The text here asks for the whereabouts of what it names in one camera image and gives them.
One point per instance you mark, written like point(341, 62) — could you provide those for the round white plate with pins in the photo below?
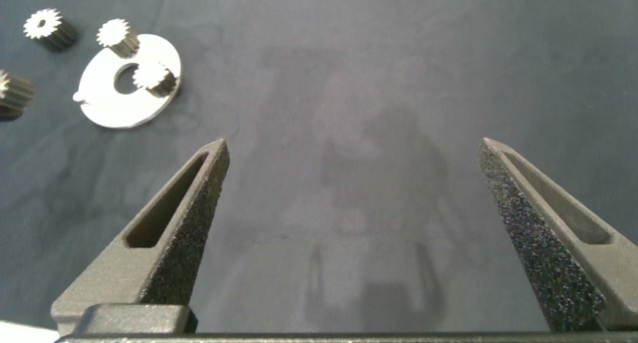
point(114, 108)

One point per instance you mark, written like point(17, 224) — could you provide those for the dark blue mat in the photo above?
point(349, 59)

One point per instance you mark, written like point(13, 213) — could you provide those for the small steel gear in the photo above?
point(142, 77)
point(106, 34)
point(52, 25)

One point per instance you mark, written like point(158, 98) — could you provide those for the large steel gear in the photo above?
point(17, 96)

